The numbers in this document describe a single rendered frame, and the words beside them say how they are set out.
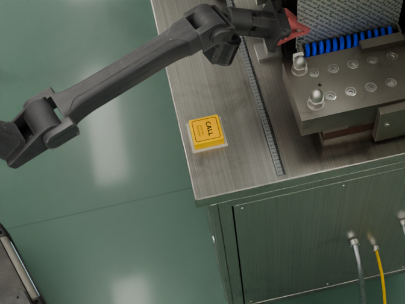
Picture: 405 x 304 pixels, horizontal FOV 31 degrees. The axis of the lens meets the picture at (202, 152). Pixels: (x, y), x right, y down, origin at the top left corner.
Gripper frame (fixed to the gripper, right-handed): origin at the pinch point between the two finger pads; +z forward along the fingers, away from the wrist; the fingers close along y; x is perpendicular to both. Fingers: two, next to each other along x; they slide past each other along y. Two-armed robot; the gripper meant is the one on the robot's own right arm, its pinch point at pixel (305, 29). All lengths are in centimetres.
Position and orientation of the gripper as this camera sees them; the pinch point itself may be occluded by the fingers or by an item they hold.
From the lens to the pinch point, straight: 163.0
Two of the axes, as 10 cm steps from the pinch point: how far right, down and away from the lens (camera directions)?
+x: 3.6, -5.4, -7.6
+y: 2.0, 8.4, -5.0
